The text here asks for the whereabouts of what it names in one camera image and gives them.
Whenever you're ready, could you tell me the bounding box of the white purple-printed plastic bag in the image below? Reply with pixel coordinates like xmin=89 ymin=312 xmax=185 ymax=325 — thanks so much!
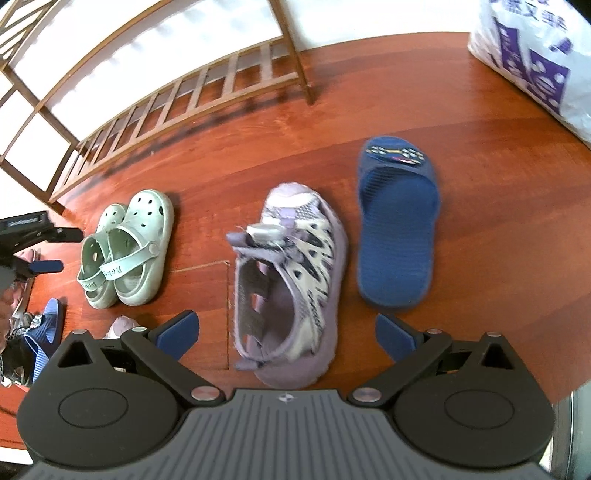
xmin=467 ymin=0 xmax=591 ymax=149

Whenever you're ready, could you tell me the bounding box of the mint green clog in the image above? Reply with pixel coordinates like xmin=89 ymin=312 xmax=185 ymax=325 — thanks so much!
xmin=76 ymin=203 xmax=129 ymax=309
xmin=105 ymin=189 xmax=175 ymax=306

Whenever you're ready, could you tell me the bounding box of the pink fur-lined slipper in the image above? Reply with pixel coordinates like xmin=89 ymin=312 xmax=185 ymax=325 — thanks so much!
xmin=11 ymin=247 xmax=43 ymax=315

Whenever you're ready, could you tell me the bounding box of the brown wooden shoe rack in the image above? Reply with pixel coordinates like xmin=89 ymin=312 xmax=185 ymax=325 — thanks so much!
xmin=0 ymin=0 xmax=319 ymax=216

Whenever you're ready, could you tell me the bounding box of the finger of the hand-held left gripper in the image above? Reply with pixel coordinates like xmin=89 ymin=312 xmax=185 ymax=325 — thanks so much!
xmin=14 ymin=260 xmax=65 ymax=282

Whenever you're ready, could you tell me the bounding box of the purple mesh sneaker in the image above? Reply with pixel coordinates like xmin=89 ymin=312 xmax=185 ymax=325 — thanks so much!
xmin=225 ymin=182 xmax=350 ymax=389
xmin=104 ymin=316 xmax=151 ymax=341

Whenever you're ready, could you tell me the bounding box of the blue slide slipper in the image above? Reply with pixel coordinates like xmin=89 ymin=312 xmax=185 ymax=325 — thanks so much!
xmin=357 ymin=135 xmax=443 ymax=311
xmin=22 ymin=298 xmax=64 ymax=387

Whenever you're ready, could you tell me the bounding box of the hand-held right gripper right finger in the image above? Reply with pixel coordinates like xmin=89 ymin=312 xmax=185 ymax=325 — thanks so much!
xmin=347 ymin=314 xmax=527 ymax=408

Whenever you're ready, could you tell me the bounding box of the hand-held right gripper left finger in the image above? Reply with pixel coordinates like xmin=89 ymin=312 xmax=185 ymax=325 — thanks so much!
xmin=55 ymin=310 xmax=227 ymax=408

